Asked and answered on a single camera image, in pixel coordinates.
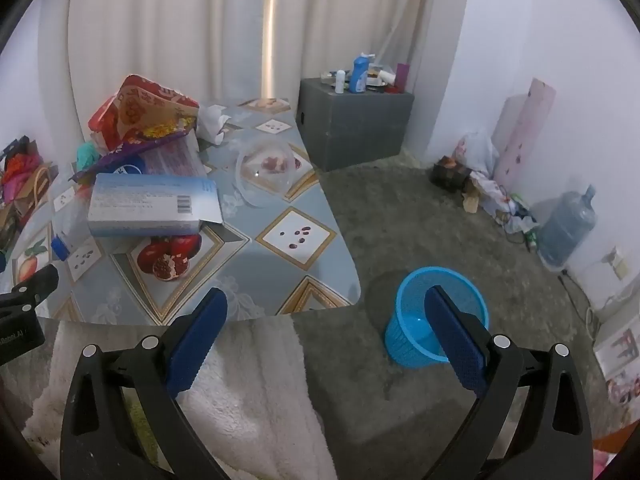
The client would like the white plastic bag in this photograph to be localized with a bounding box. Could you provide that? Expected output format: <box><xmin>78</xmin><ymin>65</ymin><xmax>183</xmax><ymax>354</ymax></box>
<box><xmin>452</xmin><ymin>130</ymin><xmax>501</xmax><ymax>182</ymax></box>

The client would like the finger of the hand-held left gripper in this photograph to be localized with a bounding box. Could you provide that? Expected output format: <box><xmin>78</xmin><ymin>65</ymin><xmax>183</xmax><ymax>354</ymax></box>
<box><xmin>0</xmin><ymin>264</ymin><xmax>60</xmax><ymax>317</ymax></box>

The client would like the pile of floor litter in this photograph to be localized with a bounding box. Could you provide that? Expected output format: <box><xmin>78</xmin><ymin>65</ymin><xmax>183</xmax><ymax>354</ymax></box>
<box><xmin>470</xmin><ymin>170</ymin><xmax>542</xmax><ymax>254</ymax></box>

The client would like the clear plastic dome lid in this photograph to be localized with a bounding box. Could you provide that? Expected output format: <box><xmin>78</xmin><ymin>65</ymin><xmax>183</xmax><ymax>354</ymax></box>
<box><xmin>235</xmin><ymin>139</ymin><xmax>302</xmax><ymax>209</ymax></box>

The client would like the large water jug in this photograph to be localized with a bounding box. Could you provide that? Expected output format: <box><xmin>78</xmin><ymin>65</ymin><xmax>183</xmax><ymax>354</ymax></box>
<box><xmin>537</xmin><ymin>185</ymin><xmax>599</xmax><ymax>267</ymax></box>

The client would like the pink print clear plastic bag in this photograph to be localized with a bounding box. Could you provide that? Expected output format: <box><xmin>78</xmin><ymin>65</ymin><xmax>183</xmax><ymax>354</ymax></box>
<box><xmin>142</xmin><ymin>137</ymin><xmax>208</xmax><ymax>180</ymax></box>

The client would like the blue lotion bottle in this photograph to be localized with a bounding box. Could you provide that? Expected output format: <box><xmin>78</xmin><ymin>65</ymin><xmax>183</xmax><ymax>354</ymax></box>
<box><xmin>350</xmin><ymin>52</ymin><xmax>377</xmax><ymax>94</ymax></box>

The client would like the white fluffy blanket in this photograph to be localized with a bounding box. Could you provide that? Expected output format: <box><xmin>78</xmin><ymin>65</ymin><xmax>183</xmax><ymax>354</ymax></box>
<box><xmin>22</xmin><ymin>317</ymin><xmax>338</xmax><ymax>480</ymax></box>

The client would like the grey cabinet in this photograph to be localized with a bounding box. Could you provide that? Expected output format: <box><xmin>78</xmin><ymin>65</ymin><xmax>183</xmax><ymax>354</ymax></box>
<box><xmin>298</xmin><ymin>77</ymin><xmax>416</xmax><ymax>172</ymax></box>

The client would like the red patterned gift bag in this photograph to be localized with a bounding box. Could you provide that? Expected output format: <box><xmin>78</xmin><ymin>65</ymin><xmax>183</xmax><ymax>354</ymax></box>
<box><xmin>89</xmin><ymin>74</ymin><xmax>200</xmax><ymax>153</ymax></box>

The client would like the blue round tin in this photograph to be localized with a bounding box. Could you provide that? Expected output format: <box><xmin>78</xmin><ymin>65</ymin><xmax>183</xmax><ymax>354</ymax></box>
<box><xmin>111</xmin><ymin>156</ymin><xmax>147</xmax><ymax>177</ymax></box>

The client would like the wall socket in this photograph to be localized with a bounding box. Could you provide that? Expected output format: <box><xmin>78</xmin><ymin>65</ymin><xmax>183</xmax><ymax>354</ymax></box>
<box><xmin>611</xmin><ymin>247</ymin><xmax>632</xmax><ymax>281</ymax></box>

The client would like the white printed box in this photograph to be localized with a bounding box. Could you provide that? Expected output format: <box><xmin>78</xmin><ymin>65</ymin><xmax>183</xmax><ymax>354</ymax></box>
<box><xmin>592</xmin><ymin>310</ymin><xmax>640</xmax><ymax>406</ymax></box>

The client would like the purple snack wrapper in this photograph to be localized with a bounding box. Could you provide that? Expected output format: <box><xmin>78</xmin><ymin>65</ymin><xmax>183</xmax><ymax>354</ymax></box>
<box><xmin>69</xmin><ymin>127</ymin><xmax>198</xmax><ymax>184</ymax></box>

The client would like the pink rolled board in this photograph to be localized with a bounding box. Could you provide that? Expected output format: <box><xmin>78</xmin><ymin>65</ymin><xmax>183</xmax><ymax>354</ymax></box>
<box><xmin>492</xmin><ymin>77</ymin><xmax>557</xmax><ymax>196</ymax></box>

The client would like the pile of colourful clothes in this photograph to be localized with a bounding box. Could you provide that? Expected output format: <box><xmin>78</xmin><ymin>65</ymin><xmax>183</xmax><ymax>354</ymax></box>
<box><xmin>0</xmin><ymin>135</ymin><xmax>45</xmax><ymax>206</ymax></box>

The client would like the light blue carton box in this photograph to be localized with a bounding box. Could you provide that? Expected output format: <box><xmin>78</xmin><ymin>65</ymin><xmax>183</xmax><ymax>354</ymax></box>
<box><xmin>87</xmin><ymin>173</ymin><xmax>224</xmax><ymax>238</ymax></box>

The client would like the blue mesh wastebasket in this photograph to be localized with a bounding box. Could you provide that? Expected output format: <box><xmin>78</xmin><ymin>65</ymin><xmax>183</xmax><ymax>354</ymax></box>
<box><xmin>384</xmin><ymin>266</ymin><xmax>490</xmax><ymax>370</ymax></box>

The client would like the white tissue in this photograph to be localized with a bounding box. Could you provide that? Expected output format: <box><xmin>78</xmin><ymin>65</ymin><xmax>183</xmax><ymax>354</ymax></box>
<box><xmin>196</xmin><ymin>104</ymin><xmax>232</xmax><ymax>147</ymax></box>

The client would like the beige curtain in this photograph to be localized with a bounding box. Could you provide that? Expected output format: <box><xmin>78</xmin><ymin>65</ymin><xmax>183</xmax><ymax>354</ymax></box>
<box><xmin>37</xmin><ymin>0</ymin><xmax>473</xmax><ymax>201</ymax></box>

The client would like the teal cloth bundle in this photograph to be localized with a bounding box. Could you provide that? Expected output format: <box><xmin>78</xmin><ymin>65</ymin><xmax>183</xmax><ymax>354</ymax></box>
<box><xmin>75</xmin><ymin>142</ymin><xmax>102</xmax><ymax>172</ymax></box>

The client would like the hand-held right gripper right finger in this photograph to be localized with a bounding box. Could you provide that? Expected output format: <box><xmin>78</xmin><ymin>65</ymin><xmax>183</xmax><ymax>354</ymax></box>
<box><xmin>422</xmin><ymin>285</ymin><xmax>596</xmax><ymax>480</ymax></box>

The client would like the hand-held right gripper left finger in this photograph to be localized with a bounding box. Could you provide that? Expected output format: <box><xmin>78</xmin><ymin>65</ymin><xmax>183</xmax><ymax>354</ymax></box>
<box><xmin>57</xmin><ymin>287</ymin><xmax>233</xmax><ymax>480</ymax></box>

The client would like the brown paper bag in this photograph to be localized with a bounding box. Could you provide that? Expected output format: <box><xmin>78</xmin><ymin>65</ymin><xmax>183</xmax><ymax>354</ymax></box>
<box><xmin>12</xmin><ymin>162</ymin><xmax>59</xmax><ymax>219</ymax></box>

